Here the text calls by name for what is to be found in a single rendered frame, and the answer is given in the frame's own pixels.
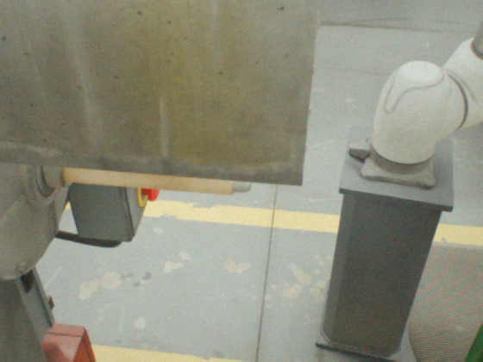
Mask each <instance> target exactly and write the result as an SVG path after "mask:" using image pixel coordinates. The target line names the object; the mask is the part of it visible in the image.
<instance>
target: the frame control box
mask: <svg viewBox="0 0 483 362"><path fill-rule="evenodd" d="M67 195H68V199H69V202H70V205H71V208H72V217H73V220H74V222H75V226H76V229H77V231H78V233H77V234H75V233H72V232H68V231H60V230H59V231H58V233H57V234H56V235H55V237H54V238H57V239H60V240H67V241H71V242H74V243H83V244H86V245H90V246H95V247H107V248H113V247H118V246H119V245H120V244H121V243H122V242H131V241H132V240H133V237H135V235H136V232H137V230H138V227H139V225H140V223H141V219H142V217H143V212H144V209H145V208H146V205H147V201H148V199H147V196H143V195H142V194H141V188H135V187H126V186H116V185H107V184H78V183H72V185H70V186H69V188H68V192H67Z"/></svg>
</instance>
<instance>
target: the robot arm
mask: <svg viewBox="0 0 483 362"><path fill-rule="evenodd" d="M482 122H483V21H482V23H481V24H480V27H479V29H478V30H477V32H476V34H475V36H474V38H471V39H470V40H467V41H464V42H462V43H461V44H460V45H459V47H458V48H457V49H456V51H455V52H454V54H453V55H451V56H450V58H449V59H448V60H447V61H446V64H445V65H444V66H443V67H442V68H441V67H439V66H436V65H434V64H431V63H428V62H424V61H412V62H410V63H407V64H405V65H402V66H400V67H399V68H397V69H396V70H395V71H394V72H393V73H392V75H391V76H390V77H389V78H388V79H387V80H386V84H385V86H384V88H383V90H382V92H381V93H380V96H379V101H378V104H377V108H376V112H375V116H374V127H373V134H369V135H368V136H367V138H366V143H351V144H350V149H349V152H348V153H349V154H351V155H353V156H355V157H358V158H361V159H364V160H365V164H364V166H363V168H362V170H361V177H362V178H363V179H365V180H380V181H386V182H390V183H395V184H409V185H415V186H418V187H421V188H423V189H426V190H433V188H434V185H435V180H434V179H433V152H434V151H435V148H436V147H435V145H436V144H438V143H440V142H441V141H442V140H443V139H445V138H446V137H447V136H449V135H450V134H452V133H453V132H454V131H455V130H457V129H462V128H467V127H469V126H474V125H476V124H479V123H482Z"/></svg>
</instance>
